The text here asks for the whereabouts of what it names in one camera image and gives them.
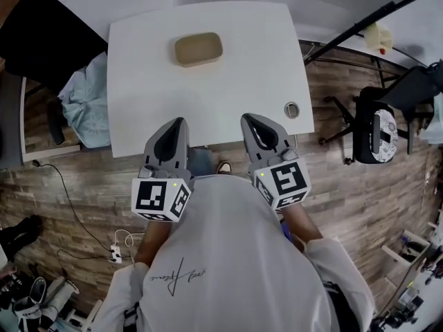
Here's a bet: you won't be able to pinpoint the cream object with red knob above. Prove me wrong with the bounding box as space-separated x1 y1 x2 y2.
363 21 395 55

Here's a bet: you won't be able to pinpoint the patterned round seat cushion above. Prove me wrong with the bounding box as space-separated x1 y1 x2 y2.
371 108 398 164

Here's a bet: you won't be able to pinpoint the black bag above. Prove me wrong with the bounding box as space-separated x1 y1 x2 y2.
0 214 44 263

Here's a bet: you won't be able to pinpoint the person's left forearm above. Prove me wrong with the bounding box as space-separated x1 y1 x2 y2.
133 218 174 268

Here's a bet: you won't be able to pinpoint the black cable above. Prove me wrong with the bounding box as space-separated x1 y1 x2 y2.
33 160 115 254
56 248 115 277

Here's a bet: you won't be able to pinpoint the person's right forearm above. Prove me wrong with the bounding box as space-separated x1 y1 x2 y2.
276 205 325 252

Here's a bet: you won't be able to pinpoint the person's white shirt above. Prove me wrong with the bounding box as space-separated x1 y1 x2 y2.
93 174 377 332

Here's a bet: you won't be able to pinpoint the black office chair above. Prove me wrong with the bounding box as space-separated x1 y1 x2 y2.
0 0 109 145
318 59 443 166

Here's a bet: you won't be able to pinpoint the beige oval tray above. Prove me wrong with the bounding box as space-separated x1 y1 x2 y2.
172 32 224 69

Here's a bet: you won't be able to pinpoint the white power strip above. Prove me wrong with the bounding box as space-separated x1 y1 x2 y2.
109 243 123 265

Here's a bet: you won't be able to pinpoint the light blue cloth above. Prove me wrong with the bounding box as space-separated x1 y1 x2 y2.
57 52 111 149

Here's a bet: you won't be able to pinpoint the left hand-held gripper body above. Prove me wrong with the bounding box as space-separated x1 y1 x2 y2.
131 164 193 223

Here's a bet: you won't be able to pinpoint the person's legs in jeans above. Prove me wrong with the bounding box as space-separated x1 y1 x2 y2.
186 147 216 178

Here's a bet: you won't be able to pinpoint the looped white cable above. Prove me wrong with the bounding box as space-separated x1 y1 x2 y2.
114 229 146 252

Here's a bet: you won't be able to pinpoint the grey boot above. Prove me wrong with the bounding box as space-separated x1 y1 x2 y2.
40 275 80 311

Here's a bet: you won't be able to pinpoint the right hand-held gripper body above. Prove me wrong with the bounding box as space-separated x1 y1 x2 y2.
247 148 311 212

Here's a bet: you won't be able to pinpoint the white table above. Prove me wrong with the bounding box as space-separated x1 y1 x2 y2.
106 1 315 158

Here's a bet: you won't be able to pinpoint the black strap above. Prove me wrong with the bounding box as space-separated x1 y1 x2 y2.
320 281 350 332

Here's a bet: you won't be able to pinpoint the dark grey desk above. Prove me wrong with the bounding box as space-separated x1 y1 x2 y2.
0 71 82 169

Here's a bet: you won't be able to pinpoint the pale blue plastic cover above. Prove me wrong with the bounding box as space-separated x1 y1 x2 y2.
422 91 443 145

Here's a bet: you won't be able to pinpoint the white wooden shelf rack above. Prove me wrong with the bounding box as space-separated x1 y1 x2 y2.
380 229 443 332

